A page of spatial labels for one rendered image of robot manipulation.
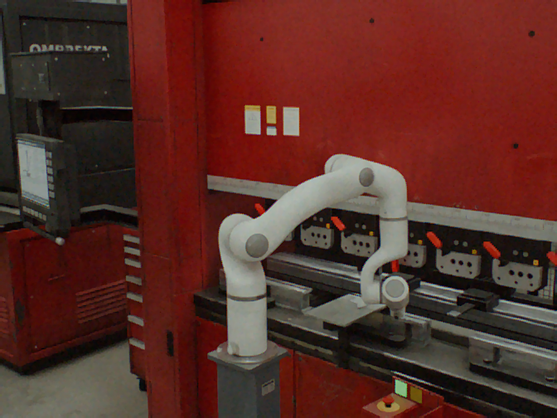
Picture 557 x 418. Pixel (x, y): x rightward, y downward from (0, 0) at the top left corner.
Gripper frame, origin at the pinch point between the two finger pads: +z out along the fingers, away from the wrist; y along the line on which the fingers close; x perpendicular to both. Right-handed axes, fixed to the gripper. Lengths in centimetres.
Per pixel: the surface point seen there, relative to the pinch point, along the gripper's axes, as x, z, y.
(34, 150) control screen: 151, -17, 53
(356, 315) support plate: 13.7, -10.2, -5.9
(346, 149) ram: 20, -21, 53
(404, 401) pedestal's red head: -3.7, -14.8, -34.1
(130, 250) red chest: 151, 91, 39
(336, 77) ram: 24, -32, 77
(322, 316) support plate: 25.4, -12.9, -7.4
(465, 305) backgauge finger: -24.2, 3.9, 2.6
